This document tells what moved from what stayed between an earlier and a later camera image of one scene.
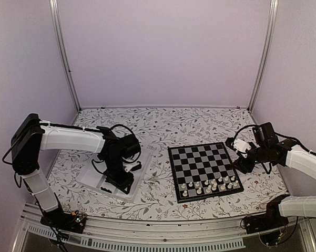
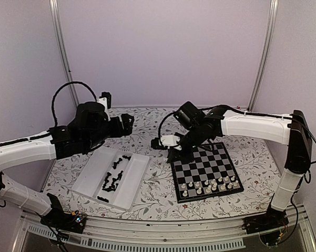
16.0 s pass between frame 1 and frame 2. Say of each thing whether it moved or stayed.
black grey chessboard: stayed
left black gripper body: moved
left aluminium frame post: stayed
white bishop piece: stayed
